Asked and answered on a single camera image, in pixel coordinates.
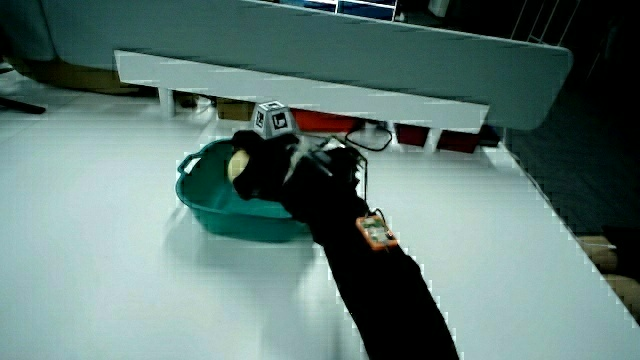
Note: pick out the person's right hand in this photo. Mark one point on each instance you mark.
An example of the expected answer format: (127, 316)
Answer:
(305, 185)

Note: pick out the yellow pear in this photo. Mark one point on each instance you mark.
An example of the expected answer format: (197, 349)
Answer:
(237, 165)

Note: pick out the teal plastic basin plate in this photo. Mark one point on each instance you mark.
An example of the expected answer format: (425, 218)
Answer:
(220, 205)

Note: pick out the person's right forearm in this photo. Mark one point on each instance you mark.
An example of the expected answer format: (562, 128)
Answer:
(385, 295)

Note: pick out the orange sensor board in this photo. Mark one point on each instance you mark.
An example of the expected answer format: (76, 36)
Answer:
(377, 232)

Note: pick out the white low shelf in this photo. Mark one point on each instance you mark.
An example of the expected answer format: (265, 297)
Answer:
(300, 92)

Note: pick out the dark red box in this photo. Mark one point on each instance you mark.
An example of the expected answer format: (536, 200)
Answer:
(457, 141)
(411, 135)

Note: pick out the large white panel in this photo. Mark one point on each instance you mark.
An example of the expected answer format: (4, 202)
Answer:
(350, 47)

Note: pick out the blue screen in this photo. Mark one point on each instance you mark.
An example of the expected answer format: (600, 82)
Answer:
(350, 7)

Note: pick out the large brown cardboard box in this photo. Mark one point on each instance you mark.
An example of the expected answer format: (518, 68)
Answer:
(75, 77)

